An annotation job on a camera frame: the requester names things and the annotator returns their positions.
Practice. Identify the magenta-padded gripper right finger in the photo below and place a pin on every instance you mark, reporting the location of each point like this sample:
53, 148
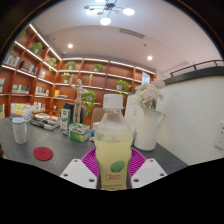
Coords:
148, 171

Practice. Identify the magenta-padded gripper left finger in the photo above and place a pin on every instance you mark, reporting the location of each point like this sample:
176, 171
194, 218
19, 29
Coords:
78, 173

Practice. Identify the clear bottle with yellow drink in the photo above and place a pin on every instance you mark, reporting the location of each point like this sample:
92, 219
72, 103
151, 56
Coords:
113, 146

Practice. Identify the flat round red coaster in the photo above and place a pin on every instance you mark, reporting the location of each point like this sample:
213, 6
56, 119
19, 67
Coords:
43, 153

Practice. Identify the green and white box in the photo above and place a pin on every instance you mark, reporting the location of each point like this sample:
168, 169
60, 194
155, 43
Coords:
79, 132

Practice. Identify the white jug vase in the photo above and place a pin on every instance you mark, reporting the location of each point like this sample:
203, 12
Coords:
146, 130

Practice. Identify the tall white green carton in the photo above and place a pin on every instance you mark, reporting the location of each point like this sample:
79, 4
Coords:
65, 120

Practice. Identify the dark book stack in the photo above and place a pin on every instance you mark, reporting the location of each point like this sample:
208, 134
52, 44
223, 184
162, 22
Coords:
45, 121

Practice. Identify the dark chair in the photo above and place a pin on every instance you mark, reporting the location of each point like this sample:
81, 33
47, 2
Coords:
67, 106

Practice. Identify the white cup with grey pattern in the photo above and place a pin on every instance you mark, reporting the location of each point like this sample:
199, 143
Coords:
19, 131

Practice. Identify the wooden artist mannequin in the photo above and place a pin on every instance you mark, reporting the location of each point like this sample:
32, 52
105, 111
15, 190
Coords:
78, 100

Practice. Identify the pale pink flower bouquet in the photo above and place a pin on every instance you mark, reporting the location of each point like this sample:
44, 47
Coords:
146, 95

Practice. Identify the wooden shelf unit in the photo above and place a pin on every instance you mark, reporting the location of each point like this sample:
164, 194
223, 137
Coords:
100, 78

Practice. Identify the recessed ceiling spotlight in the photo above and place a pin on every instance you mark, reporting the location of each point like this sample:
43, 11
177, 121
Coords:
70, 46
149, 57

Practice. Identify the ceiling air vent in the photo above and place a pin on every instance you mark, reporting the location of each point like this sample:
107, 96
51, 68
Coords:
132, 33

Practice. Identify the ceiling lamp with round bulbs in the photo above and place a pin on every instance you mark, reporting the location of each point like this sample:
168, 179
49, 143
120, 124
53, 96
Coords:
106, 10

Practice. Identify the white wall socket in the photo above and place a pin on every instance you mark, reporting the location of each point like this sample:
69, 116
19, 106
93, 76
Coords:
220, 135

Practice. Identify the black ceiling rail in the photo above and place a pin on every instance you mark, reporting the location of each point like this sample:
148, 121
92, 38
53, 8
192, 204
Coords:
196, 66

